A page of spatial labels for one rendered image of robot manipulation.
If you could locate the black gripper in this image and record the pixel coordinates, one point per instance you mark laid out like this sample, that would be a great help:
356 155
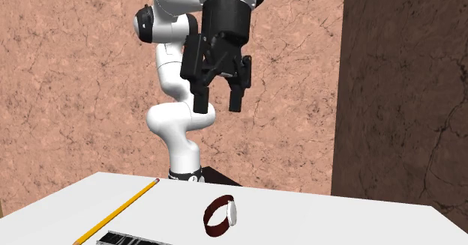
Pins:
226 21

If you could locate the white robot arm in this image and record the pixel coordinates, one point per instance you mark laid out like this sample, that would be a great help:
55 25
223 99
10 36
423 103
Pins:
175 131

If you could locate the dark red wristwatch, white face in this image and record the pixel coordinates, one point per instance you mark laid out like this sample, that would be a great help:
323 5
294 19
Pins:
215 229

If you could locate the yellow pencil with red eraser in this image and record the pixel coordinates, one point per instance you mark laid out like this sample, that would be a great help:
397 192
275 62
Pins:
117 211

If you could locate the black and silver remote control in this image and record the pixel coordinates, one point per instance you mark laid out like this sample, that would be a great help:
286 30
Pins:
124 240

